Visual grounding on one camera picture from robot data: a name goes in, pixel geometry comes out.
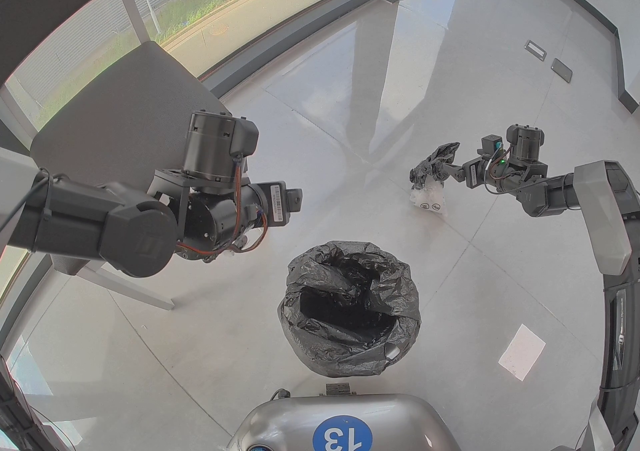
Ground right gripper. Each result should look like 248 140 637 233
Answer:
435 158 501 190

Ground clear printed wrapper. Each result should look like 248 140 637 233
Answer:
409 182 446 215

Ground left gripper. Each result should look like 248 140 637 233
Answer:
237 180 290 250

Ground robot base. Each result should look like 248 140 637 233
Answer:
227 383 463 451

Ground black plastic bag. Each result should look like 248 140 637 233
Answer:
276 240 423 379

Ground black plastic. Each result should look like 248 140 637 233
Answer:
408 141 461 187

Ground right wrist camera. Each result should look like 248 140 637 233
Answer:
480 135 504 160

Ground grey chair with white legs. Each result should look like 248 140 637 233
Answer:
0 0 237 311

